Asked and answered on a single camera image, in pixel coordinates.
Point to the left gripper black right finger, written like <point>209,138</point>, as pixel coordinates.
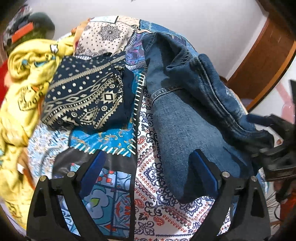
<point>239,211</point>

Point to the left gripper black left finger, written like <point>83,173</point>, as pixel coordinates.
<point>57,211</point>

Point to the blue denim jacket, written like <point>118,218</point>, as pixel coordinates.
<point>193,109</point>

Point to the blue patchwork bedspread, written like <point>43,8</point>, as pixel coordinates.
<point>130,199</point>

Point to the wooden wardrobe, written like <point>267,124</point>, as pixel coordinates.
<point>265,63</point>

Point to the navy patterned folded garment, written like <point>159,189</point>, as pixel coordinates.
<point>94,94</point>

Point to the yellow cartoon blanket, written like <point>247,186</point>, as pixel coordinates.
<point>31,67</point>

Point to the orange box on pile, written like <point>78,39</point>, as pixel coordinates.
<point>22,31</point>

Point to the dark green cushion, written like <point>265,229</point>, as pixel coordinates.
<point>43,22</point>

